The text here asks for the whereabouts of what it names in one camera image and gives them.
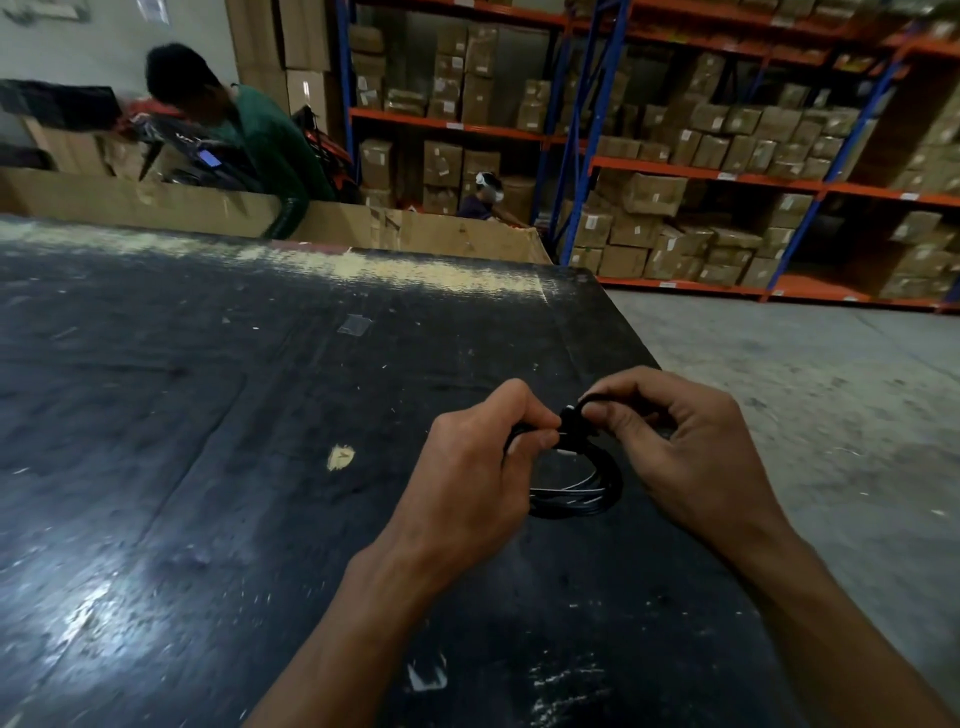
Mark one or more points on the narrow blue orange shelf rack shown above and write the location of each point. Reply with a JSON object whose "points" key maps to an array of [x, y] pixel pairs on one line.
{"points": [[420, 121]]}

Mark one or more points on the black motorcycle with red parts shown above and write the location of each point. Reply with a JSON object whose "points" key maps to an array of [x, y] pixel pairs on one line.
{"points": [[334, 161]]}

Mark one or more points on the person's right hand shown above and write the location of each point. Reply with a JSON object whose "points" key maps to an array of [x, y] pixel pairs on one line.
{"points": [[697, 465]]}

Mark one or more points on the white socket box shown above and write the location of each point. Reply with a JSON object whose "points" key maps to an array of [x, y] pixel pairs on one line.
{"points": [[45, 10]]}

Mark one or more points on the large cardboard bin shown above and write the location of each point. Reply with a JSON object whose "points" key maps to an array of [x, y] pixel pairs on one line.
{"points": [[187, 206]]}

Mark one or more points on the stack of tall cardboard boxes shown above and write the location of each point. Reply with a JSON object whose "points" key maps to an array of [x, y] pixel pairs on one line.
{"points": [[300, 34]]}

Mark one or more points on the person's right forearm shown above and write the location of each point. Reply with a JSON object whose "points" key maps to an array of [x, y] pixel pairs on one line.
{"points": [[840, 645]]}

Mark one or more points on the white paper notice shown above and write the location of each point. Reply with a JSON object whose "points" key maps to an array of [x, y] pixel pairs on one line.
{"points": [[152, 7]]}

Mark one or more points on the wide blue orange shelf rack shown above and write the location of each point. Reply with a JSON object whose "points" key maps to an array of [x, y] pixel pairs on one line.
{"points": [[675, 169]]}

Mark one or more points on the open cardboard boxes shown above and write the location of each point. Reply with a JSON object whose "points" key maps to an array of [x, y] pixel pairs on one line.
{"points": [[71, 150]]}

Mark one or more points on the person's left hand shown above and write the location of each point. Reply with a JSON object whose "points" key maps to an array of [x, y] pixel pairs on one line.
{"points": [[465, 480]]}

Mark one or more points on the cardboard boxes on narrow rack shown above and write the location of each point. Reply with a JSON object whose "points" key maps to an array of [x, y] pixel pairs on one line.
{"points": [[442, 161]]}

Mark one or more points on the clear tape piece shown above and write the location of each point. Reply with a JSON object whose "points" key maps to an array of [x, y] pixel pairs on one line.
{"points": [[354, 325]]}

